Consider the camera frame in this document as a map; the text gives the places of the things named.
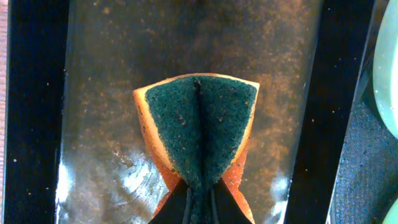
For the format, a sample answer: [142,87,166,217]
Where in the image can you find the black rectangular water tray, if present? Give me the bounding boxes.
[4,0,375,223]

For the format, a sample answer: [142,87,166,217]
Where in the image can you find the mint green plate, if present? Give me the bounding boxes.
[373,0,397,137]
[382,199,398,224]

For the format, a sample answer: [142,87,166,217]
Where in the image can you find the black round serving tray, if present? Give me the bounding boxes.
[328,0,397,223]

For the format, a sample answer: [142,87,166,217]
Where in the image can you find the green and yellow sponge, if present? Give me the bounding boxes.
[133,73,260,223]

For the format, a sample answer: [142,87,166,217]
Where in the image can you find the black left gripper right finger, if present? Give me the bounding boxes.
[211,179,251,224]

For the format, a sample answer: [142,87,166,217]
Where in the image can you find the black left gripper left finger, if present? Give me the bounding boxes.
[149,179,190,224]

